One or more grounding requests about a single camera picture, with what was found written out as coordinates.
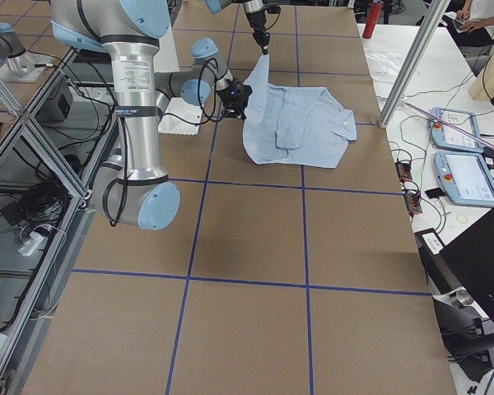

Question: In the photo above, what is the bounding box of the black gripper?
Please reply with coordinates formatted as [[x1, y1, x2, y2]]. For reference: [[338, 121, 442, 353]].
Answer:
[[220, 80, 253, 120], [252, 27, 270, 52]]

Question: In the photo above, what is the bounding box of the light blue striped shirt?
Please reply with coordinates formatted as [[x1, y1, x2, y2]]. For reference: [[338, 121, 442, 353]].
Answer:
[[243, 55, 357, 169]]

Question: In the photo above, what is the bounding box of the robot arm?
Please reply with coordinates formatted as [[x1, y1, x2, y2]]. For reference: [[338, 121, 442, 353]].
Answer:
[[50, 1, 252, 230], [204, 0, 270, 55]]

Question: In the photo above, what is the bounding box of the red bottle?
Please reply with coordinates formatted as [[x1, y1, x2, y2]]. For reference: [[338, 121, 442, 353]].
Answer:
[[361, 0, 384, 40]]

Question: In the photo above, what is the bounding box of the clear plastic bag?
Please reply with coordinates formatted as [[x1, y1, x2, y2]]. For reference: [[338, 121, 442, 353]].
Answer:
[[364, 49, 403, 82]]

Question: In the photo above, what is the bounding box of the far blue teach pendant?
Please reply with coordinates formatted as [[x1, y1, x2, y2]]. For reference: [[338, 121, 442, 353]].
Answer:
[[430, 107, 483, 153]]

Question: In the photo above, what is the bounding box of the blue teach pendant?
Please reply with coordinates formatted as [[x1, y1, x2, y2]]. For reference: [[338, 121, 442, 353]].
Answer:
[[430, 107, 483, 153], [434, 151, 494, 207]]

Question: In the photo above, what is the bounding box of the seated person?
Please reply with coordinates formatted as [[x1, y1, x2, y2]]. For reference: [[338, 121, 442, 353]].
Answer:
[[443, 0, 494, 47]]

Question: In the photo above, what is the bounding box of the reacher grabber stick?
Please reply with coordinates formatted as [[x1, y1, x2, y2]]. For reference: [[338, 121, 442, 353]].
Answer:
[[401, 100, 494, 157]]

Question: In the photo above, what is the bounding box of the near blue teach pendant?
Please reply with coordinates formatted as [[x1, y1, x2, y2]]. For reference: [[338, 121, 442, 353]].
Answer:
[[434, 151, 494, 207]]

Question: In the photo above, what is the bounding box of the black laptop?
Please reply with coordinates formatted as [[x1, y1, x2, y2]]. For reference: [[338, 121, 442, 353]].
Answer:
[[415, 207, 494, 382]]

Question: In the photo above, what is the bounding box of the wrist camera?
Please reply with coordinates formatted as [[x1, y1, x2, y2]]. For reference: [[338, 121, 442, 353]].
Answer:
[[265, 4, 281, 15]]

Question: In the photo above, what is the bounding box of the aluminium frame post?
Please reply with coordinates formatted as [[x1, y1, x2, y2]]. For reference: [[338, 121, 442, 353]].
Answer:
[[378, 0, 450, 128]]

